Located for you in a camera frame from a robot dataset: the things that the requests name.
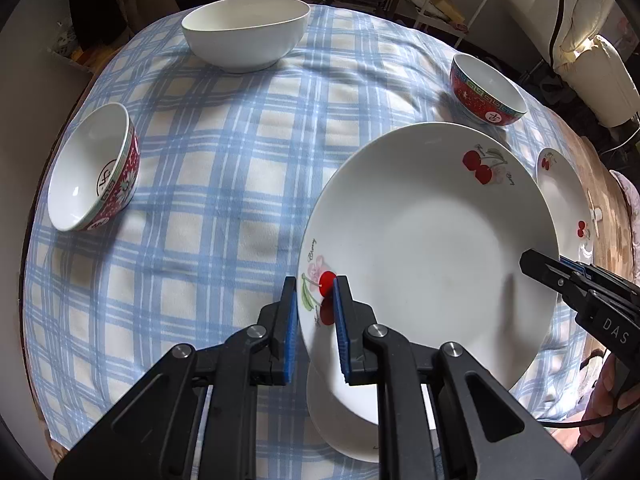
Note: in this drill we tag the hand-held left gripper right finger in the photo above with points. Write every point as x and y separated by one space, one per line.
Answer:
342 332

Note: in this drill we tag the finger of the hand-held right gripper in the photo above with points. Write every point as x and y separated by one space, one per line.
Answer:
575 264
547 272

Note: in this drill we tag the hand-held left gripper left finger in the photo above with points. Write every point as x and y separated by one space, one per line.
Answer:
287 332

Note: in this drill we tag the small white cherry plate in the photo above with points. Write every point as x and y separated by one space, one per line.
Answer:
562 195

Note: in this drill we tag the large white cherry plate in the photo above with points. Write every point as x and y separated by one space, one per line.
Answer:
335 420
430 260

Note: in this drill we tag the large white bowl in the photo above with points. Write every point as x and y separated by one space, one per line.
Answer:
245 30

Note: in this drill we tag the person's right hand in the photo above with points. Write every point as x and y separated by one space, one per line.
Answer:
606 395

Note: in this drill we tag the pink cloth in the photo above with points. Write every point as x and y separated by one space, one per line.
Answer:
627 210

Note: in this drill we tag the brown blanket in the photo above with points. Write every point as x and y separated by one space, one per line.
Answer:
602 185

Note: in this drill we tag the blue plaid blanket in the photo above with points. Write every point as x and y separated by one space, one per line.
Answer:
200 220

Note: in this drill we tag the red patterned bowl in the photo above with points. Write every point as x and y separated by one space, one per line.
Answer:
482 92
87 170

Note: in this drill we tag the white cushioned chair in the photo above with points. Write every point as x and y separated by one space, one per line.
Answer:
590 20

